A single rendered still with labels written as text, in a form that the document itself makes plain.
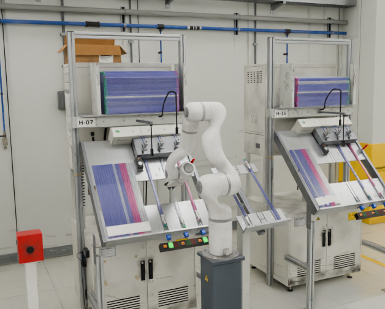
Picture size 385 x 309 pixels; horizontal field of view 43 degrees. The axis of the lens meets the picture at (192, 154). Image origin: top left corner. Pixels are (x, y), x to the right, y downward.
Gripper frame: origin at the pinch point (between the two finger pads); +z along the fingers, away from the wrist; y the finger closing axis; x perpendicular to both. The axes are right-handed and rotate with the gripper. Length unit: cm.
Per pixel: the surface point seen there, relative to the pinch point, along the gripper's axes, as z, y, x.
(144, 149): 1.3, 12.0, -26.1
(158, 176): 3.4, 5.6, -8.1
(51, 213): 178, 49, -41
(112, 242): -6, 44, 31
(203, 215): -4.4, -15.3, 22.0
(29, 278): 14, 87, 39
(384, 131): 103, -302, -68
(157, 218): -3.9, 14.4, 20.0
